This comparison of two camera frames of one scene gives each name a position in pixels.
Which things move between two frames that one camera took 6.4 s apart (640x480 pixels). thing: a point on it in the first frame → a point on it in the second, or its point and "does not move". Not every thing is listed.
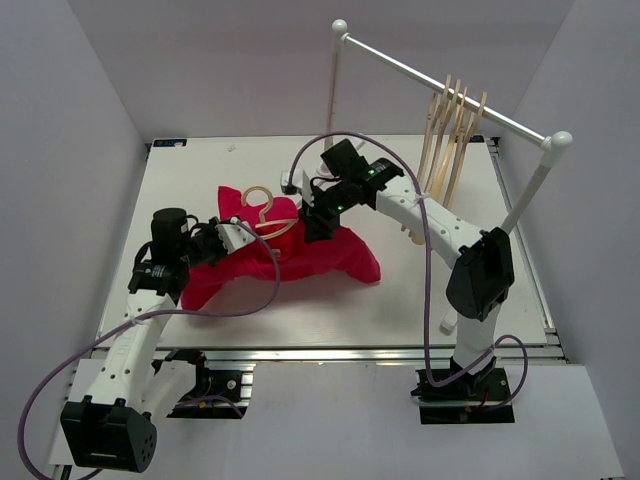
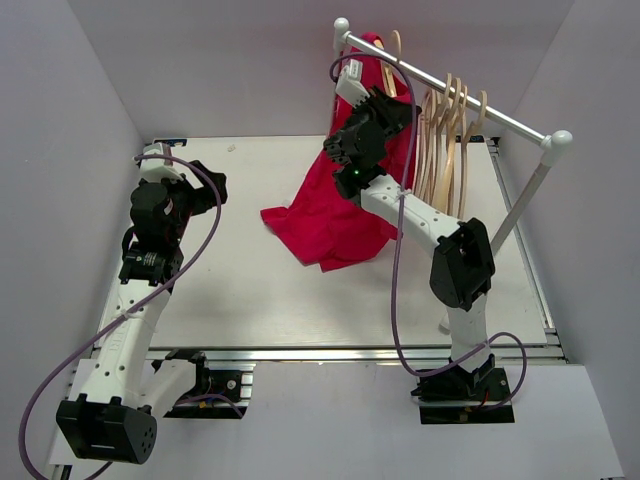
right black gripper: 313,217 → 394,114
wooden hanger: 265,222 → 389,79
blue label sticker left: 170,143 does not move
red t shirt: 266,234 → 320,223
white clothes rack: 552,146 does not move
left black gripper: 210,228 → 208,195
